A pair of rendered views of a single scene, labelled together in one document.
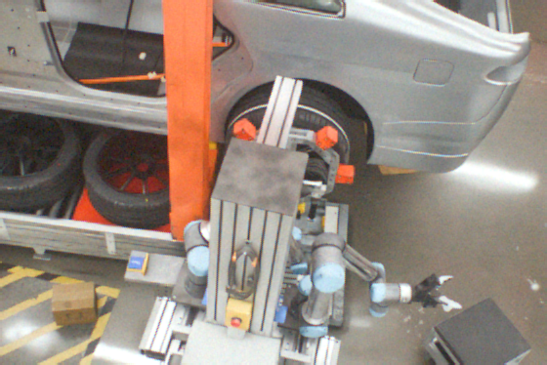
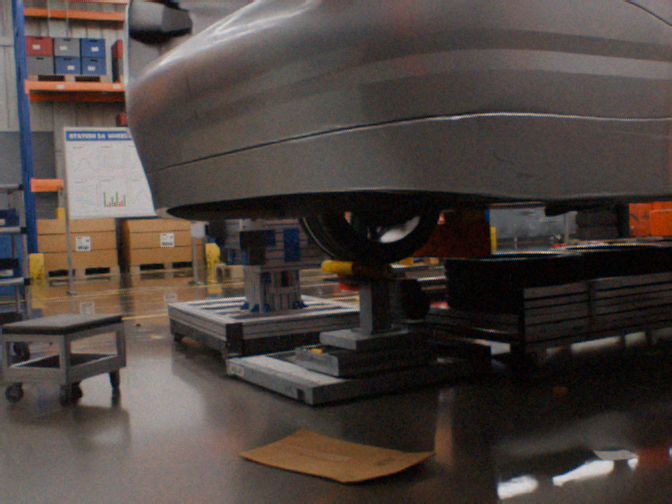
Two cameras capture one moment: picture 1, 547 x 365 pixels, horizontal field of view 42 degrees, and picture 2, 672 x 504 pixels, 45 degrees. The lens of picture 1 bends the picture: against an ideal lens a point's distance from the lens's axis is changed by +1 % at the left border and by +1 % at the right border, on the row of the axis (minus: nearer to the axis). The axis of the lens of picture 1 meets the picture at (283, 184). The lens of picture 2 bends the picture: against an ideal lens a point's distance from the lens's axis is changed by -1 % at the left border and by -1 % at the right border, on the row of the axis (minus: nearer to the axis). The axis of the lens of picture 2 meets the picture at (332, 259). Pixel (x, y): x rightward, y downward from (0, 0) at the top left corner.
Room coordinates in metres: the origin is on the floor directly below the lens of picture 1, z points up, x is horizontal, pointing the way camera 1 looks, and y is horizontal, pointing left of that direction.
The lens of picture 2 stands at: (5.54, -1.82, 0.73)
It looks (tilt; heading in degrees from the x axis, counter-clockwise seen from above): 3 degrees down; 151
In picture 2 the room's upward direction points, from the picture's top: 3 degrees counter-clockwise
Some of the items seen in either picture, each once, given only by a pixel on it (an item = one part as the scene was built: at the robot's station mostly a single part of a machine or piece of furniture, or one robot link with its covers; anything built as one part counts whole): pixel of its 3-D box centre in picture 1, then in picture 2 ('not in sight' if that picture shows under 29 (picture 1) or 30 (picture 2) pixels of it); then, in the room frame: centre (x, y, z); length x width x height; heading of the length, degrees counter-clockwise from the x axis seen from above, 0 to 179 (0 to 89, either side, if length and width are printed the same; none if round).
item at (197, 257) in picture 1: (200, 263); not in sight; (1.62, 0.30, 0.98); 0.13 x 0.12 x 0.14; 19
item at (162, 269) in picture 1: (168, 270); (388, 269); (1.88, 0.52, 0.44); 0.43 x 0.17 x 0.03; 92
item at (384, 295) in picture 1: (385, 293); not in sight; (1.50, -0.48, 1.21); 0.11 x 0.08 x 0.09; 100
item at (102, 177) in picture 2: not in sight; (130, 205); (-3.81, 0.66, 0.97); 1.50 x 0.50 x 1.95; 86
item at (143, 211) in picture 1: (143, 173); (513, 279); (2.52, 0.82, 0.39); 0.66 x 0.66 x 0.24
